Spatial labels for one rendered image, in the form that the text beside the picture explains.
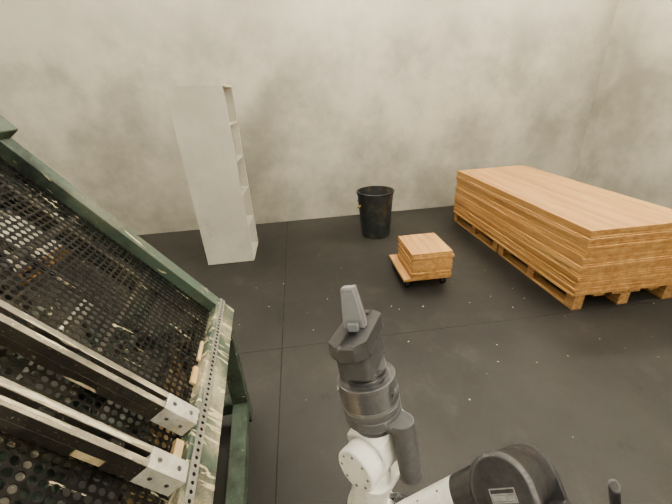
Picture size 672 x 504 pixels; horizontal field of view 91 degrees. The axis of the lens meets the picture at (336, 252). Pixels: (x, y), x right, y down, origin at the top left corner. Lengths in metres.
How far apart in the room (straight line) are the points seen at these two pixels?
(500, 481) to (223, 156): 3.85
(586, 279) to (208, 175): 3.91
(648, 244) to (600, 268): 0.43
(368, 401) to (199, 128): 3.81
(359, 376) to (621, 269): 3.47
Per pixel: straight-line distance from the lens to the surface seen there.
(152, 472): 1.18
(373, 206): 4.55
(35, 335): 1.21
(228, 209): 4.24
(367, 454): 0.55
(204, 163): 4.15
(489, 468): 0.65
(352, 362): 0.45
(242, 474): 2.08
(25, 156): 1.89
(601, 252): 3.56
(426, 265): 3.50
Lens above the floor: 1.89
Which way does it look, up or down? 25 degrees down
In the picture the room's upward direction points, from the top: 4 degrees counter-clockwise
